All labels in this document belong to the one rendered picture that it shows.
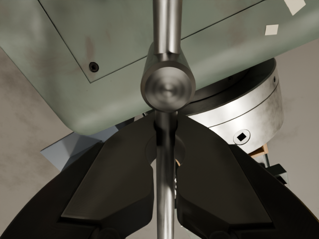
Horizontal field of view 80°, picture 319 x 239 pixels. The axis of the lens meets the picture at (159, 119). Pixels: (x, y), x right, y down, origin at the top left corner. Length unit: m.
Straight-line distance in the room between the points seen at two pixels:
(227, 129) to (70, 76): 0.27
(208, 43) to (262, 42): 0.08
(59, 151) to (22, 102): 0.98
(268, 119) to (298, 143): 1.93
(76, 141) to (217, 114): 0.77
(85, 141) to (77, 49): 0.73
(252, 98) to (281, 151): 1.94
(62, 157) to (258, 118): 0.91
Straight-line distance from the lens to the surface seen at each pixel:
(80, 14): 0.29
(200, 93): 0.38
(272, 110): 0.42
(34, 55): 0.33
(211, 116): 0.35
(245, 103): 0.36
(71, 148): 1.04
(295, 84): 2.00
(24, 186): 2.56
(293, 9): 0.33
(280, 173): 1.00
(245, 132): 0.39
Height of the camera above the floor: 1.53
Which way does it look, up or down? 63 degrees down
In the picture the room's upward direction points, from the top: 176 degrees clockwise
